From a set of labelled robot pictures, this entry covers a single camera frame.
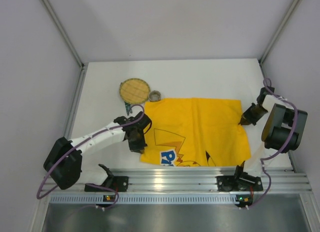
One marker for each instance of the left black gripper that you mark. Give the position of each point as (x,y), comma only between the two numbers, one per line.
(137,145)

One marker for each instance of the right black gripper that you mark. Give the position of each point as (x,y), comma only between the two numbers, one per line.
(249,116)

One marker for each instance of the yellow cartoon print cloth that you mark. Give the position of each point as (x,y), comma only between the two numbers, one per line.
(195,132)

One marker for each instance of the round woven bamboo plate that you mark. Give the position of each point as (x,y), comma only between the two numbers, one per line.
(134,91)

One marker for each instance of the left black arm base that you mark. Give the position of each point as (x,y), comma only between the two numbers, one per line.
(116,183)

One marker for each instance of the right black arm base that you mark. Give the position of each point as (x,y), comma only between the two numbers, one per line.
(241,184)

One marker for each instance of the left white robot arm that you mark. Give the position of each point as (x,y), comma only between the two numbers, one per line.
(68,161)

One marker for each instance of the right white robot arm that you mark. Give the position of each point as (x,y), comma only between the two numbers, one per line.
(282,132)

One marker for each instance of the speckled ceramic cup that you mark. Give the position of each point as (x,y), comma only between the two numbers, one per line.
(154,96)

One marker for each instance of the green handled fork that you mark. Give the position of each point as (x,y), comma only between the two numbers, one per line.
(128,108)

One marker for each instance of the green handled spoon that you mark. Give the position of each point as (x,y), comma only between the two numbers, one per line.
(128,108)

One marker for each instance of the aluminium front rail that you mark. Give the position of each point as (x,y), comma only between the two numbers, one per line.
(204,180)

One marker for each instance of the perforated metal cable duct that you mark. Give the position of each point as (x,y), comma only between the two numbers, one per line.
(134,199)

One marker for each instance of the right aluminium frame post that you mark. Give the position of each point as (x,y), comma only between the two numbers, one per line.
(289,12)

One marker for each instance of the aluminium frame post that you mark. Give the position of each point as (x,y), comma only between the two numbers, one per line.
(289,12)
(57,22)

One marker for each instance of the left aluminium frame post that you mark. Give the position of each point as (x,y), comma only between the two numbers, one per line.
(57,22)

